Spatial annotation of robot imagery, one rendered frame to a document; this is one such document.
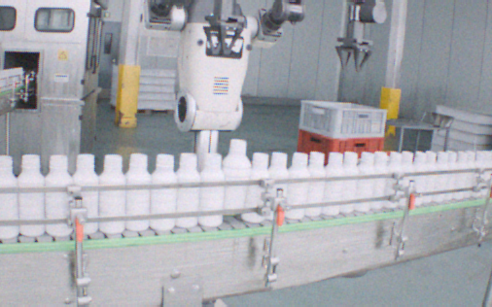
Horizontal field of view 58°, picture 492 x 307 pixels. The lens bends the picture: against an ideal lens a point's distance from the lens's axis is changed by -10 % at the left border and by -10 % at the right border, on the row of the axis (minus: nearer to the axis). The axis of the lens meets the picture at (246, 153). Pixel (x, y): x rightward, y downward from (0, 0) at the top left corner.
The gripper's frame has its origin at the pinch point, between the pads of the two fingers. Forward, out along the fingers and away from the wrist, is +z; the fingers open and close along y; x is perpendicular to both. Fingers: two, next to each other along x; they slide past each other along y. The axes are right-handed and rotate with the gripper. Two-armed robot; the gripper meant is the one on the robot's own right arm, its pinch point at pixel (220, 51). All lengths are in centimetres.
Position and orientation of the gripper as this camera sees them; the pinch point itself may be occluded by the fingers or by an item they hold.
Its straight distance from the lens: 127.0
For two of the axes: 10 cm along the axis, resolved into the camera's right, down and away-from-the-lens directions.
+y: 4.9, 2.0, -8.5
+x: 8.7, -0.1, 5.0
